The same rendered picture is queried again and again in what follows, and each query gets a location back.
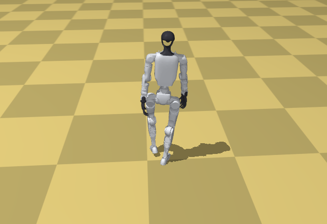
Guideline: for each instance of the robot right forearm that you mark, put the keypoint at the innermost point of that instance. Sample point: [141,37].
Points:
[184,85]

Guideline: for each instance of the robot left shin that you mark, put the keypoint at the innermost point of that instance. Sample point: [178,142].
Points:
[152,132]

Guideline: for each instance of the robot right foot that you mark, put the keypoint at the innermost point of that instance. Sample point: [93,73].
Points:
[164,161]

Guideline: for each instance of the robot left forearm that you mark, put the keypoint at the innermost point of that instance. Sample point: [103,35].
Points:
[144,90]

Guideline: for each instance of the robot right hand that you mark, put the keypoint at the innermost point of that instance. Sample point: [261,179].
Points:
[183,100]

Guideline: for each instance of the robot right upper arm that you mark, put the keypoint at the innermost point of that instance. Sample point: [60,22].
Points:
[183,66]

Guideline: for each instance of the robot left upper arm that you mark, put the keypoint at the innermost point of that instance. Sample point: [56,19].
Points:
[150,58]

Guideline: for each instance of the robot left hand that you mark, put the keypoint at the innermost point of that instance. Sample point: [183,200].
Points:
[143,101]

